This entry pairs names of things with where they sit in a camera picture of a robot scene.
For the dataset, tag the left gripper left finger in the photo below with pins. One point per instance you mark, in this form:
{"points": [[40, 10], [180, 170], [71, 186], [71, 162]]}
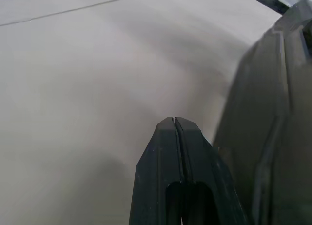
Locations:
{"points": [[156, 173]]}

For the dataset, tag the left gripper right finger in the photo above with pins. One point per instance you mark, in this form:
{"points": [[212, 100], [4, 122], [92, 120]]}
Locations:
{"points": [[207, 176]]}

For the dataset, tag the grey bit set case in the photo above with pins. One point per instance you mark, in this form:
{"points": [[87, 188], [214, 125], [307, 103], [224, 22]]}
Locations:
{"points": [[268, 112]]}

